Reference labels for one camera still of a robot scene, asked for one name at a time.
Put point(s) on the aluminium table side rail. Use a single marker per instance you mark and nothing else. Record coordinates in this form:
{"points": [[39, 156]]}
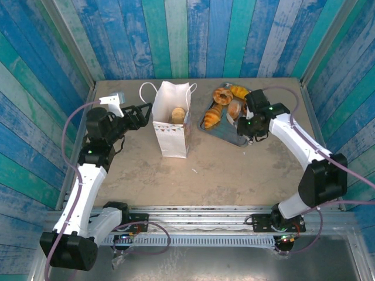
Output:
{"points": [[91, 93], [314, 117]]}

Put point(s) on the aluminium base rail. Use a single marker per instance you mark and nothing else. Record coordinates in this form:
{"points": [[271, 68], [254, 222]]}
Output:
{"points": [[199, 218]]}

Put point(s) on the grey metal tray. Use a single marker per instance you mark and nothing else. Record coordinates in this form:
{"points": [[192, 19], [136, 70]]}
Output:
{"points": [[222, 134]]}

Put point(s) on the orange fake croissant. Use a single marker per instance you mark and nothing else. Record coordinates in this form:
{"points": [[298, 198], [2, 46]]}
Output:
{"points": [[213, 117]]}

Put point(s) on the aluminium frame post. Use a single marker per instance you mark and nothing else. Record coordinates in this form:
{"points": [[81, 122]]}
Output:
{"points": [[328, 44], [68, 44]]}

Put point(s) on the pale brown fake bun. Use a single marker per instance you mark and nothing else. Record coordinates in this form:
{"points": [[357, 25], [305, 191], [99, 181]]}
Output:
{"points": [[234, 108]]}

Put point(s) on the metal tongs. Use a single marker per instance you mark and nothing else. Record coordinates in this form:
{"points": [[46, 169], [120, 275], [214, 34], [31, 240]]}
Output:
{"points": [[230, 120]]}

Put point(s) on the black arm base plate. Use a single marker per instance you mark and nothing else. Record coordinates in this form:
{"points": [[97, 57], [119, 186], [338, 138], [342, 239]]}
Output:
{"points": [[139, 221], [260, 224]]}

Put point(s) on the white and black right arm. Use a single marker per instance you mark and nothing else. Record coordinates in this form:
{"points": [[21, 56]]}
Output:
{"points": [[299, 140]]}

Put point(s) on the tan round fake bread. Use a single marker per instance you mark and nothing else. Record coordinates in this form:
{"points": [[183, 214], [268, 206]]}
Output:
{"points": [[178, 115]]}

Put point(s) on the small circuit board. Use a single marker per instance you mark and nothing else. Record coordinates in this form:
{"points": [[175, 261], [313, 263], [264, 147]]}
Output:
{"points": [[126, 236], [287, 238]]}

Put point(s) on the grey metal base panel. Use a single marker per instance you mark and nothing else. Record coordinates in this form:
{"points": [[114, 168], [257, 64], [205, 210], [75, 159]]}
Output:
{"points": [[234, 263]]}

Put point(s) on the cartoon print paper bag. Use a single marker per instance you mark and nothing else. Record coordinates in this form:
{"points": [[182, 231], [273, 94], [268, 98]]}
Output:
{"points": [[173, 140]]}

